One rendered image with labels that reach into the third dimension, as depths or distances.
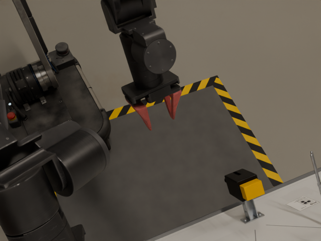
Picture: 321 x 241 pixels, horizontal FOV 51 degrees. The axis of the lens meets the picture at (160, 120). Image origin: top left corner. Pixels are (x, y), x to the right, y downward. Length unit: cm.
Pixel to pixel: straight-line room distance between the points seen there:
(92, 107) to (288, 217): 120
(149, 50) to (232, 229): 41
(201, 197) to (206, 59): 91
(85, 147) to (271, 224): 46
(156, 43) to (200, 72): 161
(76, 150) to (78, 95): 141
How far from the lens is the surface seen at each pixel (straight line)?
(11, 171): 35
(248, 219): 76
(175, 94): 66
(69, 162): 36
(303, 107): 214
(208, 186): 177
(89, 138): 38
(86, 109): 172
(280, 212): 77
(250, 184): 69
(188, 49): 225
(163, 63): 55
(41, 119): 172
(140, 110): 63
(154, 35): 53
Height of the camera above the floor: 165
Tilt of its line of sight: 59 degrees down
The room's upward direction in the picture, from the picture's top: straight up
